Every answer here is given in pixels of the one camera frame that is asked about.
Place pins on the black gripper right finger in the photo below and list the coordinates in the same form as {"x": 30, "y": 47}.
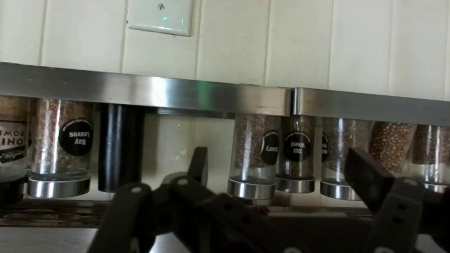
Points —
{"x": 398, "y": 212}

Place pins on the brown label spice jar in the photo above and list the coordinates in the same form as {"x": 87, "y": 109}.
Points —
{"x": 12, "y": 136}

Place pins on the glass spice jar brown spice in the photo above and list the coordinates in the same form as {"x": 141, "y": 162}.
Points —
{"x": 251, "y": 150}

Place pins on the white wall switch plate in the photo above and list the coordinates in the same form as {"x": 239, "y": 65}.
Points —
{"x": 159, "y": 16}

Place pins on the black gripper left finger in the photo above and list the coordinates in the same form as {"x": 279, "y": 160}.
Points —
{"x": 141, "y": 216}

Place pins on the glass spice jar steel lid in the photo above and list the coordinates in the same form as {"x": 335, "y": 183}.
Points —
{"x": 433, "y": 150}

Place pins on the bay leaves glass jar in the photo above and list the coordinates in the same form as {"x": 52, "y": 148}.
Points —
{"x": 51, "y": 141}

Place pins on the steel wall spice rack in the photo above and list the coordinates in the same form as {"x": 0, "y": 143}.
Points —
{"x": 141, "y": 89}

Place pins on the black cylinder bottle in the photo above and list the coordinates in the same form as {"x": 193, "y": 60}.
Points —
{"x": 120, "y": 145}

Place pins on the glass spice jar black label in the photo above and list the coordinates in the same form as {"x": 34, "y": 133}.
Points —
{"x": 339, "y": 150}
{"x": 296, "y": 160}

